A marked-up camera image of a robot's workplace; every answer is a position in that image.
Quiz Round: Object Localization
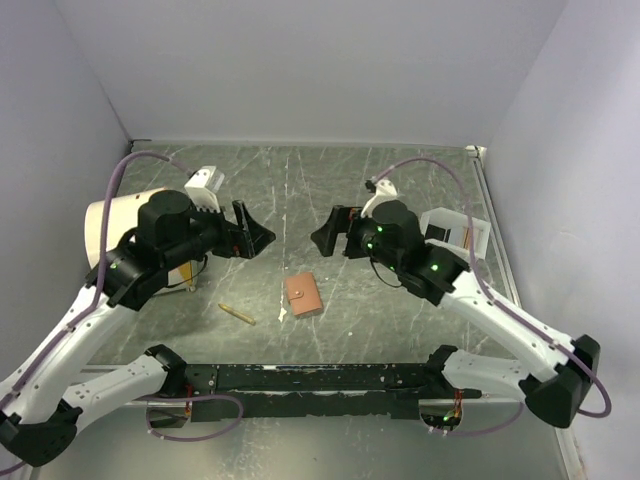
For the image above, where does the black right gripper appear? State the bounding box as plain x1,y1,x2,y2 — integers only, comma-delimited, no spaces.
311,204,403,273

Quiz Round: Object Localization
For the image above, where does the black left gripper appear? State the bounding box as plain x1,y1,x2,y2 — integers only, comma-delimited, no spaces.
163,196,276,270

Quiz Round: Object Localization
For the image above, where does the brown leather card holder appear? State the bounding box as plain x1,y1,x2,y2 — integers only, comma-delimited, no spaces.
285,272,324,317

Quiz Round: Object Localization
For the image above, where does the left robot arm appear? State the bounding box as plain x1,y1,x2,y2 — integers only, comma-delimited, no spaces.
1,190,276,467

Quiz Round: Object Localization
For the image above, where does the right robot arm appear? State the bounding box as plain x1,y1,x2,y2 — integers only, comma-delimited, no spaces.
311,200,601,428

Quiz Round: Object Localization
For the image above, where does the black VIP card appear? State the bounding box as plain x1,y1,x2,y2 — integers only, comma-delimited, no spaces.
425,224,448,241

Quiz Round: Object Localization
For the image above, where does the white card storage box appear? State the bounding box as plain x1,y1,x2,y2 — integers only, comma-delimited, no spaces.
419,207,491,260

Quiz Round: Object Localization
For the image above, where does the stack of cards in box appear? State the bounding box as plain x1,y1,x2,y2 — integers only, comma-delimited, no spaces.
460,227,483,251

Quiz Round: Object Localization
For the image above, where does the gold pencil stick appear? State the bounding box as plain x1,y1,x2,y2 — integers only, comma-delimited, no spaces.
218,303,256,326

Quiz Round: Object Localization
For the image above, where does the white cylinder toy with studs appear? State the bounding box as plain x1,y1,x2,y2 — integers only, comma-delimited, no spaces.
83,185,199,294

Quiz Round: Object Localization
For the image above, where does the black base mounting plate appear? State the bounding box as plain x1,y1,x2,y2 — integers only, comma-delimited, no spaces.
145,363,480,422

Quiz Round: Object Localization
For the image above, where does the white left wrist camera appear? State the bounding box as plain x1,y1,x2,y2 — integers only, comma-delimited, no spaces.
184,166,225,213

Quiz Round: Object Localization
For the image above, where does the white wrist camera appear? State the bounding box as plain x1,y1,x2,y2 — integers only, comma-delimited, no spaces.
184,166,225,213
360,178,398,218

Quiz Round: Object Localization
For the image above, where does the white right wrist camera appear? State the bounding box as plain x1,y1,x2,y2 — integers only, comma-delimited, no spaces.
360,178,398,218

